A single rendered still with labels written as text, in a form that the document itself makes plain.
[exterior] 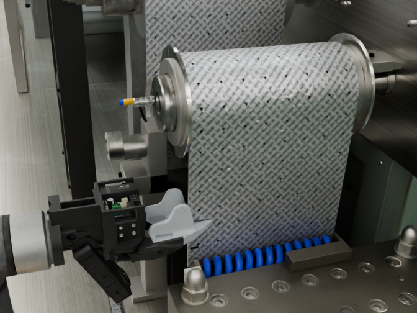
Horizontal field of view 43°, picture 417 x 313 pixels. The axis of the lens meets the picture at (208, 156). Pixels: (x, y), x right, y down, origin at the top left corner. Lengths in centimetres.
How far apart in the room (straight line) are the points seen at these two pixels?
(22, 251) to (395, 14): 59
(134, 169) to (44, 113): 80
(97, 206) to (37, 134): 79
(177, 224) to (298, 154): 19
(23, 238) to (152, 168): 20
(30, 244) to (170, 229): 17
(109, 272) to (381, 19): 53
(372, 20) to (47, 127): 91
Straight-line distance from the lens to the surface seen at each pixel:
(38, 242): 66
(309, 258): 77
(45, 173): 125
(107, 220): 65
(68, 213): 66
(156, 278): 88
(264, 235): 79
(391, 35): 83
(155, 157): 74
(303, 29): 106
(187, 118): 64
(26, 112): 157
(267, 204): 76
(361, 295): 76
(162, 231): 70
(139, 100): 71
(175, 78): 66
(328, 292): 75
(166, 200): 72
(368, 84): 75
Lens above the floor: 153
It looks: 29 degrees down
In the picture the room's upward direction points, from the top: 2 degrees clockwise
